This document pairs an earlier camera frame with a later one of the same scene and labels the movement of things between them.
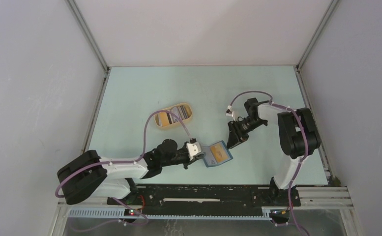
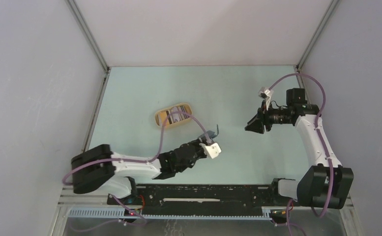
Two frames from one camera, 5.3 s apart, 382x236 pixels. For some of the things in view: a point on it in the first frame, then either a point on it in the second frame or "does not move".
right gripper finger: (235, 137) → (255, 125)
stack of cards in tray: (166, 119) does not move
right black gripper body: (245, 126) → (270, 117)
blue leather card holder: (216, 154) → (211, 133)
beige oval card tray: (183, 111) does not move
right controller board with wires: (279, 214) does not move
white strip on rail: (200, 200) does not move
